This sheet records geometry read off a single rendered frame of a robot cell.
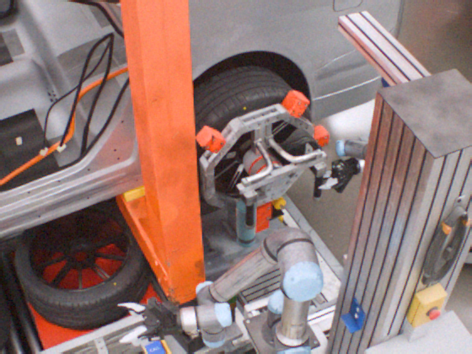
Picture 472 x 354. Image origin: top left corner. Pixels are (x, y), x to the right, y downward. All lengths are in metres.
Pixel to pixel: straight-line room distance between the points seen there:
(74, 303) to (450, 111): 2.02
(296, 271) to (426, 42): 3.80
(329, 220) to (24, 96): 1.86
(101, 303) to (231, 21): 1.37
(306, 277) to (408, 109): 0.61
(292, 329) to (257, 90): 1.14
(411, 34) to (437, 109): 3.99
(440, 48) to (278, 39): 2.70
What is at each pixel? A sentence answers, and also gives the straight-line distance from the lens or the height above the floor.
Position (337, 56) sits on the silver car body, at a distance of 3.24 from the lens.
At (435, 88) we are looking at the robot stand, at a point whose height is 2.03.
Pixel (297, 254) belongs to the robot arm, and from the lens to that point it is 1.96.
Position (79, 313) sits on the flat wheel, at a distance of 3.14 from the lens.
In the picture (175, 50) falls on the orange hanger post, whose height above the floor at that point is 1.83.
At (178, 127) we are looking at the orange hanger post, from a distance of 2.23.
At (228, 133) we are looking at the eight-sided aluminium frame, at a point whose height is 1.07.
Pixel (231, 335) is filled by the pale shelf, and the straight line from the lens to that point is 2.98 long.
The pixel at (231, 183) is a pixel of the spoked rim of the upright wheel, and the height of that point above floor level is 0.68.
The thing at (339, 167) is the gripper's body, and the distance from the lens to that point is 3.01.
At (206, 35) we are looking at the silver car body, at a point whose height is 1.46.
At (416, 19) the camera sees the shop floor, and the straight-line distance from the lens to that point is 5.79.
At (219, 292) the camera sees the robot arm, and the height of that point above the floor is 1.20.
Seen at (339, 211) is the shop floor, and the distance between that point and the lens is 4.02.
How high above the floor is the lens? 3.02
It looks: 47 degrees down
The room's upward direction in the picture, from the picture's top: straight up
